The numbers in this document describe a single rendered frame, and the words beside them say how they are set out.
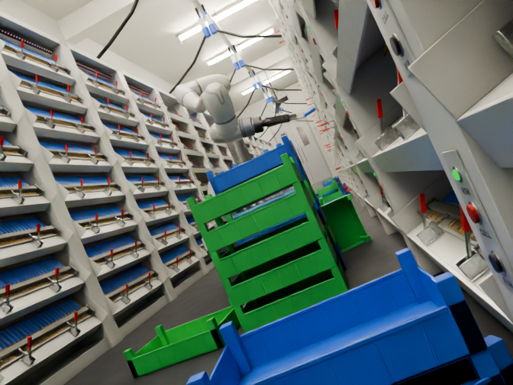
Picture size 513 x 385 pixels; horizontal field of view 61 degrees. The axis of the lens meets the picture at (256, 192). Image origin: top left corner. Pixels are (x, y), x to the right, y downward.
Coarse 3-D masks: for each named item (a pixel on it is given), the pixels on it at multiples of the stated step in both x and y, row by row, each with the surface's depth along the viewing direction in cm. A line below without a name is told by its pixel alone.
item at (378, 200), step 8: (376, 192) 167; (368, 200) 168; (376, 200) 167; (384, 200) 167; (376, 208) 167; (384, 208) 149; (384, 216) 141; (392, 216) 108; (392, 224) 126; (400, 232) 124
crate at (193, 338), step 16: (208, 320) 116; (224, 320) 121; (160, 336) 141; (176, 336) 141; (192, 336) 117; (208, 336) 116; (128, 352) 123; (144, 352) 131; (160, 352) 120; (176, 352) 119; (192, 352) 118; (208, 352) 116; (144, 368) 122; (160, 368) 121
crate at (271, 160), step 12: (288, 144) 143; (264, 156) 144; (276, 156) 144; (240, 168) 146; (252, 168) 145; (264, 168) 144; (216, 180) 147; (228, 180) 146; (240, 180) 146; (216, 192) 147
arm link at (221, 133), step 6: (234, 120) 198; (216, 126) 200; (222, 126) 198; (228, 126) 198; (234, 126) 199; (210, 132) 203; (216, 132) 201; (222, 132) 200; (228, 132) 199; (234, 132) 200; (240, 132) 200; (216, 138) 202; (222, 138) 202; (228, 138) 202; (234, 138) 202; (240, 138) 204
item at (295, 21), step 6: (288, 0) 140; (294, 0) 134; (288, 6) 152; (294, 12) 146; (288, 18) 170; (294, 18) 154; (300, 18) 161; (294, 24) 163; (300, 24) 156; (300, 30) 161
